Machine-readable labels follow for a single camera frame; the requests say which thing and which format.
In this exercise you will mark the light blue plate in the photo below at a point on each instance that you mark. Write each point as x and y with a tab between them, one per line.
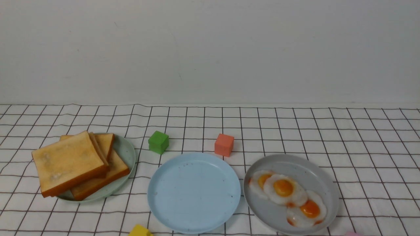
194	193

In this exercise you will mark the toast slice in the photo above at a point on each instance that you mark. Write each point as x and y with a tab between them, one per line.
68	163
118	169
104	144
89	187

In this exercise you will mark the orange-red cube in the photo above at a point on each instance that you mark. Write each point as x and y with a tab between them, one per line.
224	145

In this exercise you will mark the green cube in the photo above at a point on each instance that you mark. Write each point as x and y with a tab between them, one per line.
158	142

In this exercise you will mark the white black-grid tablecloth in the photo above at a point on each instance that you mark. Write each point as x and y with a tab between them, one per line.
371	154

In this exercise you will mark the pale green plate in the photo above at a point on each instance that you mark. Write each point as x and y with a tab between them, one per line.
127	153

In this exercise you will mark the yellow block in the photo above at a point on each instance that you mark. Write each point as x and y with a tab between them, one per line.
139	230

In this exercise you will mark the fried egg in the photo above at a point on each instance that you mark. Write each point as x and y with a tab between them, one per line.
257	181
311	213
283	190

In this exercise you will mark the grey plate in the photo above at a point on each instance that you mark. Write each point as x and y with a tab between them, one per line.
307	175

